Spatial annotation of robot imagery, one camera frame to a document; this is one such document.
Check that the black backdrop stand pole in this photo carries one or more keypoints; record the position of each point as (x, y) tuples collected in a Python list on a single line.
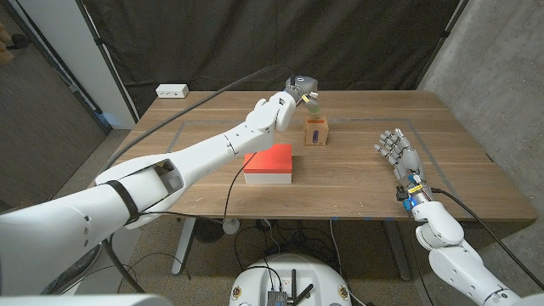
[(442, 38), (108, 59)]

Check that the black backdrop curtain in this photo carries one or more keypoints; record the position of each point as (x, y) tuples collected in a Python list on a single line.
[(272, 34)]

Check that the white robot torso base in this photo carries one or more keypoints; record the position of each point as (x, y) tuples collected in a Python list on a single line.
[(255, 280)]

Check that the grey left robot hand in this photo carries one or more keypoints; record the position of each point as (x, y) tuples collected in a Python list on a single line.
[(302, 87)]

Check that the black floor fan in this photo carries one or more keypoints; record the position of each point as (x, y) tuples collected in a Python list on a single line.
[(209, 230)]

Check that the red block with white base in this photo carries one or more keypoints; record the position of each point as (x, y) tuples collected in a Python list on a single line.
[(274, 163)]

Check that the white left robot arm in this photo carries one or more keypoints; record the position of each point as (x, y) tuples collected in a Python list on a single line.
[(85, 221)]

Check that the white power outlet box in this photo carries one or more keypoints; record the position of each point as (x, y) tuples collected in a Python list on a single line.
[(171, 90)]

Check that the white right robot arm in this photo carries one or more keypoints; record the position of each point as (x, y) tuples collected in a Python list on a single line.
[(459, 259)]

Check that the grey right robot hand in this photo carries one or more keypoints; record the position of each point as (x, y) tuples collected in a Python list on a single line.
[(404, 161)]

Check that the black leather shoe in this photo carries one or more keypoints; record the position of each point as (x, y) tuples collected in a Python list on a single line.
[(85, 265)]

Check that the white table leg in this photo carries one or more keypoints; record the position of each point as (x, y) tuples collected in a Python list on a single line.
[(183, 246)]

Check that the grey tape outline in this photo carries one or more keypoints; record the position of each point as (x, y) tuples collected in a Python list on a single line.
[(421, 149)]

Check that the cardboard box with coloured slots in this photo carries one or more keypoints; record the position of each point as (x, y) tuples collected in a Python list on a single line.
[(315, 134)]

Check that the green round coin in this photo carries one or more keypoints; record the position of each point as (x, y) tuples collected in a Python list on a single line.
[(315, 109)]

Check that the grey radio module with antennas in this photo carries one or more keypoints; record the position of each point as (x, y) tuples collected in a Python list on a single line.
[(278, 297)]

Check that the grey table leg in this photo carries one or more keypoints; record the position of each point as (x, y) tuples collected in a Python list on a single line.
[(397, 251)]

